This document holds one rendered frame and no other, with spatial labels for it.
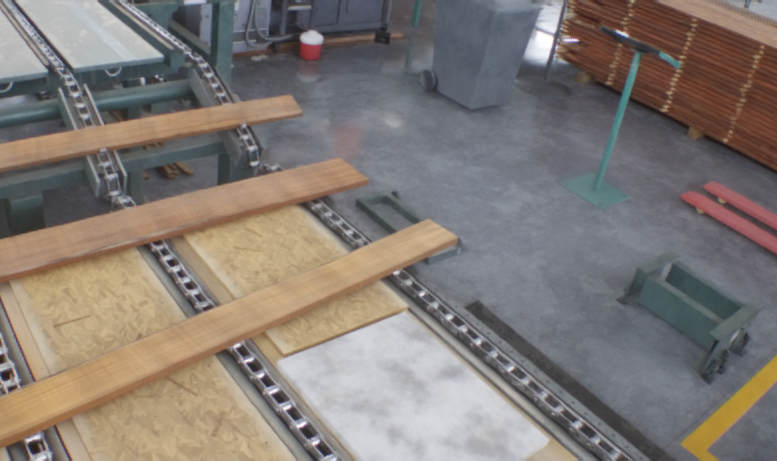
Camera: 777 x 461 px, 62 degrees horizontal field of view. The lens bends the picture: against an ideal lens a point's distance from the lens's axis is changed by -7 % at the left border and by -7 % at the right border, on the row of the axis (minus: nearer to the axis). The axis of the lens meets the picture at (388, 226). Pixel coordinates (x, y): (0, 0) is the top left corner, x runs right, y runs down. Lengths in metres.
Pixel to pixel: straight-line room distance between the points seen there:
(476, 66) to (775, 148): 2.81
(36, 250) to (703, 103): 5.95
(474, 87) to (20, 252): 4.39
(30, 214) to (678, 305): 3.13
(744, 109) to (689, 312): 3.29
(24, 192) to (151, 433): 1.39
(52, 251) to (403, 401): 1.18
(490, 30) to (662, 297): 2.78
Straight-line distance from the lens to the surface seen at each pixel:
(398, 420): 1.83
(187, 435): 1.76
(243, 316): 2.01
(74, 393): 1.83
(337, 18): 7.59
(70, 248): 2.32
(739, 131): 6.86
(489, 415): 1.91
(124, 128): 2.91
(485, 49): 5.81
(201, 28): 6.41
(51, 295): 2.21
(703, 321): 3.83
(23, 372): 1.99
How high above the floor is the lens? 2.17
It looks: 31 degrees down
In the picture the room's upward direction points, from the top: 10 degrees clockwise
